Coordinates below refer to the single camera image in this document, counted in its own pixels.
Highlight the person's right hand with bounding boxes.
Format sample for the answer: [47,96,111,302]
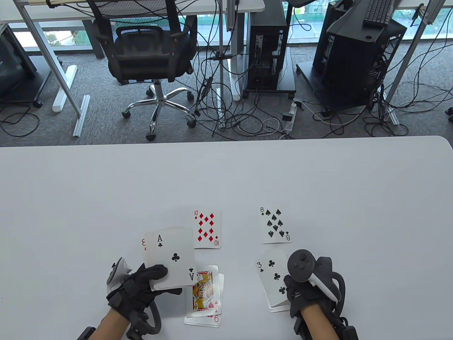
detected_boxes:
[283,274,340,319]

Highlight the person's left hand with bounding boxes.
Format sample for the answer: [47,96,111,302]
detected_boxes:
[106,264,183,321]

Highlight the few-pip clubs playing card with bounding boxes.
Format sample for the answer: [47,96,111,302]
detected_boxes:
[256,248,294,309]

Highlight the stack of playing cards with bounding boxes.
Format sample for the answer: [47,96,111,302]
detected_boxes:
[142,227,197,291]

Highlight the many-pip hearts playing card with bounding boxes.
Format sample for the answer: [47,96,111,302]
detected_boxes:
[184,273,225,328]

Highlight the many-pip spades playing card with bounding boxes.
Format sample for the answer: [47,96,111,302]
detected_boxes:
[259,206,292,245]

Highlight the many-pip diamonds playing card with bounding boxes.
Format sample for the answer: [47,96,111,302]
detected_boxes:
[191,209,222,249]

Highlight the person's right forearm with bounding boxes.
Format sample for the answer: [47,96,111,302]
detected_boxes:
[299,304,340,340]

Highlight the person's left forearm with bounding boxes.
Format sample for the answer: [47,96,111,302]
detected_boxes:
[91,311,131,340]

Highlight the grey and white handheld controller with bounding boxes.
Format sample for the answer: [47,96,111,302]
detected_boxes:
[287,250,345,305]
[106,257,162,335]

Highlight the white power strip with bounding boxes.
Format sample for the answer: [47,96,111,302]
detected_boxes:
[281,100,305,135]

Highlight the black rolling computer stand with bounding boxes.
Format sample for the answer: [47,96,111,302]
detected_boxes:
[243,46,297,100]

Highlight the black flat floor stand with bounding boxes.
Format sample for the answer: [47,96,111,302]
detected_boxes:
[297,62,376,111]

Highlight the large black computer tower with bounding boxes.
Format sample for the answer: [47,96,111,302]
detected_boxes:
[320,18,407,111]

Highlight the black mesh office chair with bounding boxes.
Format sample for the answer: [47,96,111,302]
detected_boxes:
[86,0,198,141]

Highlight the black computer case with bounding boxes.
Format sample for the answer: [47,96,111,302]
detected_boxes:
[312,0,342,75]

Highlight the black rolling cabinet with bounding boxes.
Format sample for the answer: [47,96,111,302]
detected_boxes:
[0,24,52,108]

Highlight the black tilted board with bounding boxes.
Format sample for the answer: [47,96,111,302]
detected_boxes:
[326,0,387,44]

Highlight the black keyboard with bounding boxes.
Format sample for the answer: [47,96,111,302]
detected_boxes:
[363,0,395,28]

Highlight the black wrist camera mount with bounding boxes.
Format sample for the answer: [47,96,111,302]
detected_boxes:
[331,315,359,340]
[126,317,151,340]

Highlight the black looped floor cable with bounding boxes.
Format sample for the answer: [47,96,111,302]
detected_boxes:
[0,103,40,138]

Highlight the tangle of black floor cables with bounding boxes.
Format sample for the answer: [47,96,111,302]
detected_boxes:
[189,0,453,142]

